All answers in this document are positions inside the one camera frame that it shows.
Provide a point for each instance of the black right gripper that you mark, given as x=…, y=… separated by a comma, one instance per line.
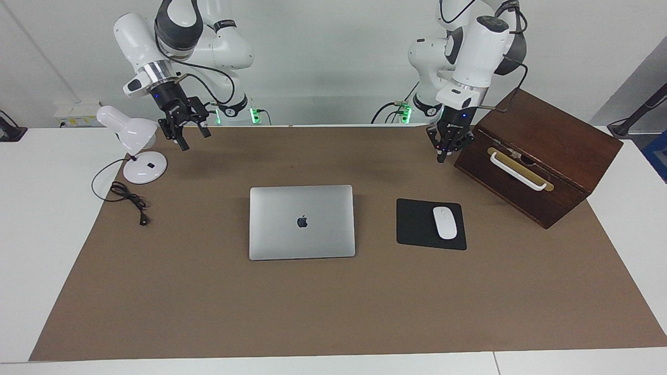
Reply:
x=180, y=107

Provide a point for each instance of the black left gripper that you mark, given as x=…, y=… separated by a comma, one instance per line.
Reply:
x=453, y=127

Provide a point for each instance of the grey aluminium laptop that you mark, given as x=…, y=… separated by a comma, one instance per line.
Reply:
x=323, y=234

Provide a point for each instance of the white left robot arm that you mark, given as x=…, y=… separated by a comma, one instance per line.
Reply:
x=482, y=47

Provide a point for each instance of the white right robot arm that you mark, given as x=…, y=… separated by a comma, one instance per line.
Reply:
x=219, y=49

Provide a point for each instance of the white desk lamp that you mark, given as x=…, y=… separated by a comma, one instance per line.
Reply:
x=133, y=130

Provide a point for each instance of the white computer mouse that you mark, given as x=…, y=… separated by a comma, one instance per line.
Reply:
x=444, y=223

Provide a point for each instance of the black mouse pad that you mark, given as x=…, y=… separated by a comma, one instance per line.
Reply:
x=414, y=224

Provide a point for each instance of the white power strip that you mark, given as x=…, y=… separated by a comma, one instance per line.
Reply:
x=78, y=112

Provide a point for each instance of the dark wooden box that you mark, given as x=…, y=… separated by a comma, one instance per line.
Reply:
x=563, y=135

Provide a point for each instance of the black stand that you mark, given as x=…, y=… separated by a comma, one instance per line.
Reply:
x=622, y=127

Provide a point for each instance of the brown table mat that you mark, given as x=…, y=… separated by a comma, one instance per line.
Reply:
x=333, y=302

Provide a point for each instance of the blue object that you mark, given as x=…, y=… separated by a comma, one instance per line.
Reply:
x=659, y=156

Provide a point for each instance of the black clamp mount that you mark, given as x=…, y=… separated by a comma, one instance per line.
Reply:
x=10, y=133

